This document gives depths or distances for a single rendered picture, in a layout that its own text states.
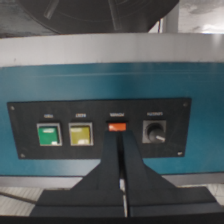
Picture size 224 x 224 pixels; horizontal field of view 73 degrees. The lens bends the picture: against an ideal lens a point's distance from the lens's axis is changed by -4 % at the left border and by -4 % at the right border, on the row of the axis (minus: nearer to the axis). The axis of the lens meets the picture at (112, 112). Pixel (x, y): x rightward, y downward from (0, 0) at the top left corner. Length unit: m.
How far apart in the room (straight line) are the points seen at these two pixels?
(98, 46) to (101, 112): 0.08
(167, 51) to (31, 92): 0.18
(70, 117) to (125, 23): 0.24
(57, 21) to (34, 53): 0.19
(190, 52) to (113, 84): 0.10
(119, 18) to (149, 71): 0.20
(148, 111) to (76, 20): 0.26
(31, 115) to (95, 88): 0.09
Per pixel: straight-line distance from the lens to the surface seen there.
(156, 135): 0.21
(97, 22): 0.38
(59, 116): 0.22
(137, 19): 0.38
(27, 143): 0.26
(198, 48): 0.23
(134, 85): 0.21
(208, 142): 0.27
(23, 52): 0.23
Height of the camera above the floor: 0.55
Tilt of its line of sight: 16 degrees up
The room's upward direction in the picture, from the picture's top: 179 degrees clockwise
